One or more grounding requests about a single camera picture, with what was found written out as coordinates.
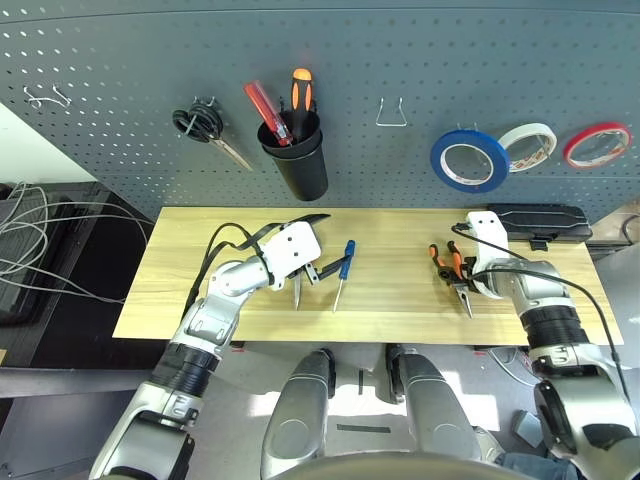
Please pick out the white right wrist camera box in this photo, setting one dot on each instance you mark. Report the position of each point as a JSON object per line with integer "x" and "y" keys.
{"x": 487, "y": 240}

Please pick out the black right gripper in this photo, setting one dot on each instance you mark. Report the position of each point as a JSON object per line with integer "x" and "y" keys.
{"x": 471, "y": 272}

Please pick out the black plastic tool case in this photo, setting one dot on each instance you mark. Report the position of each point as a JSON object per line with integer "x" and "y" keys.
{"x": 545, "y": 220}

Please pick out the brown wooden desk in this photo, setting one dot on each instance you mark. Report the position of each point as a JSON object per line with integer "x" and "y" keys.
{"x": 607, "y": 225}

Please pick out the black side cabinet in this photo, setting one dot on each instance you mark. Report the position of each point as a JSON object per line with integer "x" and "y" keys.
{"x": 60, "y": 320}

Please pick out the grey person shoe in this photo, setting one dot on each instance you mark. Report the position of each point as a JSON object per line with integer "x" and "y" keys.
{"x": 487, "y": 445}

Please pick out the grey robot torso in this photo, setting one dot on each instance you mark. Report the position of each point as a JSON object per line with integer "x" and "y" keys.
{"x": 390, "y": 470}

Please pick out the grey foot pedal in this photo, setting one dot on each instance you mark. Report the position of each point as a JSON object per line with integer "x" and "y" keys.
{"x": 527, "y": 430}

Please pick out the black plastic cup holder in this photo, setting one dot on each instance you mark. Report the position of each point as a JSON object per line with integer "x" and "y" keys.
{"x": 305, "y": 170}

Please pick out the silver robot leg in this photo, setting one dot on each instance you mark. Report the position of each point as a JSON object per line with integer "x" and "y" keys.
{"x": 430, "y": 410}
{"x": 295, "y": 415}

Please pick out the red tape roll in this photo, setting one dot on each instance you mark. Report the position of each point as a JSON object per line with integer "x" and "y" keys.
{"x": 568, "y": 151}

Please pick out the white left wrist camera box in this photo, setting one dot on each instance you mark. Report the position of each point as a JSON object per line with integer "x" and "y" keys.
{"x": 292, "y": 250}

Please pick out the white tape roll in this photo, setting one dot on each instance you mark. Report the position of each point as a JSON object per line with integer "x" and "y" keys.
{"x": 530, "y": 129}

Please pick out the blue tape roll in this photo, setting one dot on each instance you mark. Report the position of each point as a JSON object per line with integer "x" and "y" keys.
{"x": 467, "y": 136}

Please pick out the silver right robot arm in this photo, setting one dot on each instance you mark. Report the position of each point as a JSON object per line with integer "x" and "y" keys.
{"x": 550, "y": 300}

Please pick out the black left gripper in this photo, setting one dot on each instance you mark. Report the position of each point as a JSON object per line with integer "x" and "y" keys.
{"x": 310, "y": 272}

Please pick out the silver left robot leg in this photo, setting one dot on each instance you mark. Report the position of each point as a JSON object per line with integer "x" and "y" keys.
{"x": 295, "y": 415}

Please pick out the grey metal pegboard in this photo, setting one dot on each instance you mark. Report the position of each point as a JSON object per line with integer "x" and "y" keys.
{"x": 400, "y": 50}

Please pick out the silver right robot leg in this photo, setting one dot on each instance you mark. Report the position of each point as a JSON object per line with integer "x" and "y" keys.
{"x": 430, "y": 410}

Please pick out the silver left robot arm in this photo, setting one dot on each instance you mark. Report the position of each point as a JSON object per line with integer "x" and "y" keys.
{"x": 235, "y": 280}

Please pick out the orange black needle-nose pliers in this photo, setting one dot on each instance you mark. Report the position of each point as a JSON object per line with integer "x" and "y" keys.
{"x": 442, "y": 262}

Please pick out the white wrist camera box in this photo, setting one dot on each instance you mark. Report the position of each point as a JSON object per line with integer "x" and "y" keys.
{"x": 292, "y": 250}
{"x": 487, "y": 240}

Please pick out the blue jeans leg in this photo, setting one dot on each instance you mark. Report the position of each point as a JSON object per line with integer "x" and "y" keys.
{"x": 530, "y": 467}

